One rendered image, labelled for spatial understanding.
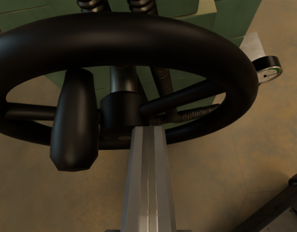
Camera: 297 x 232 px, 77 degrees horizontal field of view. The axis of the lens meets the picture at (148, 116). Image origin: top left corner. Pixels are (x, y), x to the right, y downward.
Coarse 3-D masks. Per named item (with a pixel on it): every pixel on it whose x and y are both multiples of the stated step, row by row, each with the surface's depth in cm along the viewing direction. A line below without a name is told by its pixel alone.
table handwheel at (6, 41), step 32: (32, 32) 9; (64, 32) 9; (96, 32) 9; (128, 32) 9; (160, 32) 10; (192, 32) 10; (0, 64) 10; (32, 64) 10; (64, 64) 10; (96, 64) 10; (128, 64) 11; (160, 64) 11; (192, 64) 11; (224, 64) 12; (0, 96) 13; (128, 96) 21; (192, 96) 17; (256, 96) 18; (0, 128) 19; (32, 128) 23; (128, 128) 20; (192, 128) 29
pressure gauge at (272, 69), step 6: (258, 60) 37; (264, 60) 36; (270, 60) 36; (276, 60) 36; (258, 66) 36; (264, 66) 36; (270, 66) 36; (276, 66) 35; (258, 72) 36; (264, 72) 37; (270, 72) 37; (276, 72) 37; (258, 78) 39; (264, 78) 39; (270, 78) 40
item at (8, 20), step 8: (32, 8) 27; (40, 8) 27; (48, 8) 27; (0, 16) 28; (8, 16) 28; (16, 16) 28; (24, 16) 28; (32, 16) 28; (40, 16) 28; (48, 16) 29; (0, 24) 29; (8, 24) 29; (16, 24) 29
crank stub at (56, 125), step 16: (64, 80) 11; (80, 80) 11; (64, 96) 10; (80, 96) 10; (64, 112) 10; (80, 112) 10; (96, 112) 11; (64, 128) 9; (80, 128) 9; (96, 128) 10; (64, 144) 9; (80, 144) 9; (96, 144) 10; (64, 160) 9; (80, 160) 9
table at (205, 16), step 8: (0, 0) 26; (8, 0) 26; (16, 0) 26; (24, 0) 26; (32, 0) 26; (40, 0) 26; (200, 0) 20; (208, 0) 19; (0, 8) 27; (8, 8) 27; (16, 8) 27; (24, 8) 27; (200, 8) 19; (208, 8) 19; (184, 16) 19; (192, 16) 19; (200, 16) 19; (208, 16) 19; (200, 24) 20; (208, 24) 20
